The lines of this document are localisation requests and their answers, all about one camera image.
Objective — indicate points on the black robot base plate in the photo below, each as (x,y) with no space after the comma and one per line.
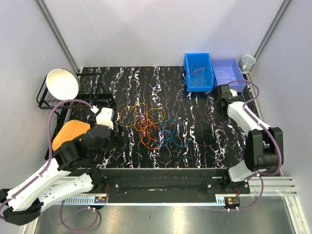
(166,186)

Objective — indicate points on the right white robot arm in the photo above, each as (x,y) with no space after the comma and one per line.
(263,153)

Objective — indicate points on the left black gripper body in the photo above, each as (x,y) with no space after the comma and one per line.
(108,145)

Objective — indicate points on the lavender plastic tray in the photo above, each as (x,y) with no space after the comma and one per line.
(226,70)

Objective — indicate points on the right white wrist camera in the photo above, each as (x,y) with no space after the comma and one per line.
(233,92)

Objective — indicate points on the orange woven basket tray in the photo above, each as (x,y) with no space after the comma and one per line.
(69,131)

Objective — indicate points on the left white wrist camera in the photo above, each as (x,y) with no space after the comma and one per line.
(104,116)

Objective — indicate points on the black wire dish rack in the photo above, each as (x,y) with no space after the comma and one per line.
(91,90)

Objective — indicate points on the white round bowl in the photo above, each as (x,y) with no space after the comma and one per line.
(63,84)

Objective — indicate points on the blue plastic bin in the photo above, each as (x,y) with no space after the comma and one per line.
(199,75)

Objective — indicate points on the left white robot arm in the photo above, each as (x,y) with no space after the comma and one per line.
(70,170)

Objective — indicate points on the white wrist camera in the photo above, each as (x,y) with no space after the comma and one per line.
(233,92)
(104,116)

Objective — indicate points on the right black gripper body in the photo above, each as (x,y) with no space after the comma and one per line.
(221,112)

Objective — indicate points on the white ceramic mug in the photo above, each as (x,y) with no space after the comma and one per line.
(246,63)

